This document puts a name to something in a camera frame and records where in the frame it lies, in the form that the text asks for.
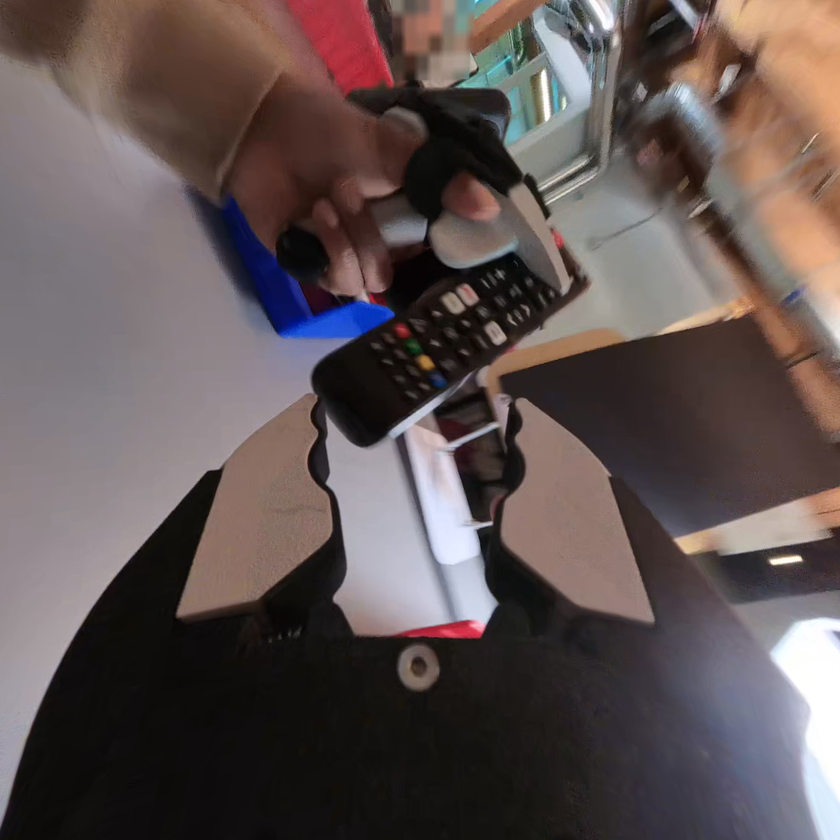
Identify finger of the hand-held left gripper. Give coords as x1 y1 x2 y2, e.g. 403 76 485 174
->
428 213 521 270
507 182 573 295

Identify silver ventilation duct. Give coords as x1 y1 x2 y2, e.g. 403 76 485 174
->
525 0 624 198

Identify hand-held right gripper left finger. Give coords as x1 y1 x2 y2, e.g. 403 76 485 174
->
176 394 347 623

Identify black screen wooden frame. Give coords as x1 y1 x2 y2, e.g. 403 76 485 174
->
486 315 840 559

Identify black remote control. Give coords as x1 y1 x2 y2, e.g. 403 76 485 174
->
310 251 592 448

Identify person's left hand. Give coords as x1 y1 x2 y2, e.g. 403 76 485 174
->
220 75 506 299

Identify person's left forearm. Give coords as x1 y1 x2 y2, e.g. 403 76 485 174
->
0 0 349 204

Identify white metal stand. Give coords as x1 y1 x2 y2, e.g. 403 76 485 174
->
394 394 513 567

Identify red plastic bin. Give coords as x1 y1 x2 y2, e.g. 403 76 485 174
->
287 0 395 93

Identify blue storage bin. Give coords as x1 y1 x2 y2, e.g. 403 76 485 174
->
220 196 396 340

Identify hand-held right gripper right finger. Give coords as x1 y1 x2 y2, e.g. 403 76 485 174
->
487 397 656 626

